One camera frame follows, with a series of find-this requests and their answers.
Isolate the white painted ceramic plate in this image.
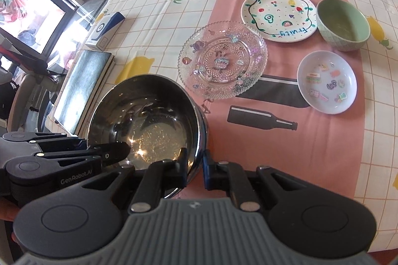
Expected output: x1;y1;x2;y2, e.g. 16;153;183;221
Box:
241;0;318;44

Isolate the blue and white box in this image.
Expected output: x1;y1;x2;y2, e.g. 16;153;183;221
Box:
85;11;125;51

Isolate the grey chair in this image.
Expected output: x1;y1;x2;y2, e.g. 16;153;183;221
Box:
6;72;64;132

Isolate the dark flat book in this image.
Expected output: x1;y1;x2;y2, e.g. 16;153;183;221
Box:
53;50;115;136

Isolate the green ceramic bowl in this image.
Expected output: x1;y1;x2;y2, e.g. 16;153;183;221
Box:
316;0;371;52

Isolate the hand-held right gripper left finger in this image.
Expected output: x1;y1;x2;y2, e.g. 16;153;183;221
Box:
79;147;190;214

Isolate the stack of coloured bowls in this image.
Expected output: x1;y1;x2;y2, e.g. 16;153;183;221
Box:
87;74;208;199

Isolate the pink and checked tablecloth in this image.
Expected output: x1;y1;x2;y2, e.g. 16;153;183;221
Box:
47;0;398;253

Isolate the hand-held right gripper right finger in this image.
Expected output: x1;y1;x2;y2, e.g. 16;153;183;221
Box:
202;149;314;212

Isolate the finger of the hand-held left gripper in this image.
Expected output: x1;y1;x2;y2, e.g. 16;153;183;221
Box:
31;132;89;150
34;141;130;167

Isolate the clear glass plate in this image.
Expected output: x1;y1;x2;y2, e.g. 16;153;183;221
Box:
178;21;268;96

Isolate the small white sticker dish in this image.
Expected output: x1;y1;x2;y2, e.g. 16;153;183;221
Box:
297;51;358;115

